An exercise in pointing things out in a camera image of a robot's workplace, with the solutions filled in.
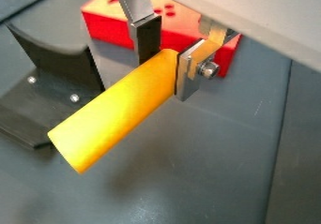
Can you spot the red shape sorter block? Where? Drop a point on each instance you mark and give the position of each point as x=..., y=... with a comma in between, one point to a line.
x=107, y=25

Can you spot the black curved fixture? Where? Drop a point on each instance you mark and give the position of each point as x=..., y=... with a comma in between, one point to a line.
x=62, y=84

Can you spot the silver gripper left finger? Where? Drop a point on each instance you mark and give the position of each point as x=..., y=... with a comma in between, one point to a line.
x=145, y=25

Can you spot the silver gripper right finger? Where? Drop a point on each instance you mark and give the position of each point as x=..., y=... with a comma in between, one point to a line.
x=194, y=61

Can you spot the yellow oval peg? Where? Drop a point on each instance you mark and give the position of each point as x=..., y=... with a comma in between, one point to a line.
x=86, y=135

